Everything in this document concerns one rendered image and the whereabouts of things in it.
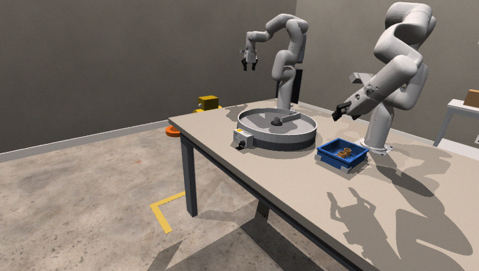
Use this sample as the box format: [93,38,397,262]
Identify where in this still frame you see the blue open-top crate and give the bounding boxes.
[317,138,369,170]

